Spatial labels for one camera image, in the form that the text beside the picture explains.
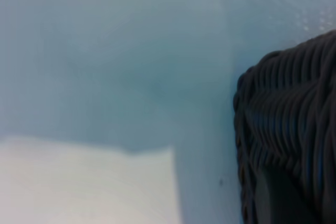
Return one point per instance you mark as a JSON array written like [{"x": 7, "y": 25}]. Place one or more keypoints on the dark brown wicker basket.
[{"x": 294, "y": 108}]

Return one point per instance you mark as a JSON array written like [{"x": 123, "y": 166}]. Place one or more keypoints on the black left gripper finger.
[{"x": 278, "y": 200}]

